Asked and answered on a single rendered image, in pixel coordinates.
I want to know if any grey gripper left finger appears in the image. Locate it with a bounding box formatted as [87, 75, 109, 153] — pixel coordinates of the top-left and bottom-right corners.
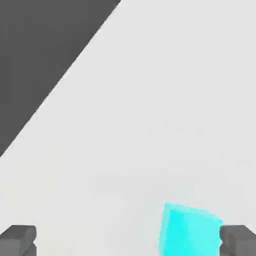
[0, 224, 38, 256]

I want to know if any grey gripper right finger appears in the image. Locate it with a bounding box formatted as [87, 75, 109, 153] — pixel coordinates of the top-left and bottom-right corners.
[219, 224, 256, 256]

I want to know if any small cyan cube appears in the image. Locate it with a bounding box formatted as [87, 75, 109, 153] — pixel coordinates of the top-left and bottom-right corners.
[157, 202, 224, 256]

